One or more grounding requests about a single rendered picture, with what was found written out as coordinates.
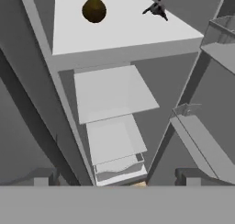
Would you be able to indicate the grey fridge door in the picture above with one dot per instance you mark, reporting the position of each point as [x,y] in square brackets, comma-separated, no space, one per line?
[211,90]

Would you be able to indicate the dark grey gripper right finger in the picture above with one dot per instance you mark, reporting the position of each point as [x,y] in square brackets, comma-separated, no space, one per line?
[181,174]

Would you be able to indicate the brown round avocado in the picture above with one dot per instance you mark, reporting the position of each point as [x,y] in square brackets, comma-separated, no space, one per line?
[94,10]

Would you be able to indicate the clear fridge door bin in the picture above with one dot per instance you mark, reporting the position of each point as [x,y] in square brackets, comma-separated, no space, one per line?
[220,41]
[202,142]

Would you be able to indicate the grey fridge cabinet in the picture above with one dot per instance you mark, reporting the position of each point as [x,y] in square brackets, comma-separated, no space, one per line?
[65,90]

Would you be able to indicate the clear fridge drawer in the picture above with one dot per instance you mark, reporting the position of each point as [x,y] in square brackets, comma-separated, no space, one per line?
[122,172]

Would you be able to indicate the white fridge shelf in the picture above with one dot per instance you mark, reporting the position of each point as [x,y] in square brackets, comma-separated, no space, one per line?
[122,31]

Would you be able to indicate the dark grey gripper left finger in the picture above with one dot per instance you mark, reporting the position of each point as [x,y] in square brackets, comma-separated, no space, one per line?
[42,174]

